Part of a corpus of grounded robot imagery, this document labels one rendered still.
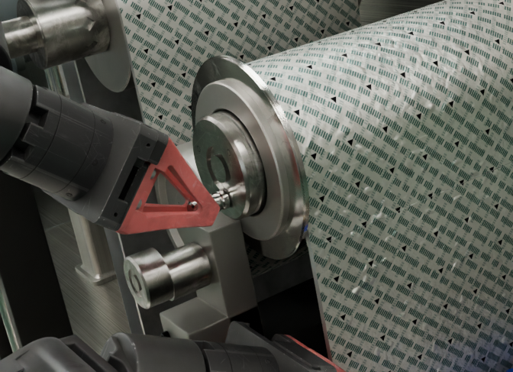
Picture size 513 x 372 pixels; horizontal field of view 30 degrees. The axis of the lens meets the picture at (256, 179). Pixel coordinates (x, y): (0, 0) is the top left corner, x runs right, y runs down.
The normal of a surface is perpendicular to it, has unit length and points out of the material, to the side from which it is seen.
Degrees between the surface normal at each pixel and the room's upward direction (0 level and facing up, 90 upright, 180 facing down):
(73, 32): 99
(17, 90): 58
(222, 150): 90
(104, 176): 48
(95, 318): 0
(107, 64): 90
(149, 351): 41
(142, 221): 104
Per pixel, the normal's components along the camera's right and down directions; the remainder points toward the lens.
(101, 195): -0.75, -0.37
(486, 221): 0.51, 0.20
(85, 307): -0.18, -0.93
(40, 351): 0.24, -0.82
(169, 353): 0.48, -0.74
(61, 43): 0.54, 0.50
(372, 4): -0.84, 0.32
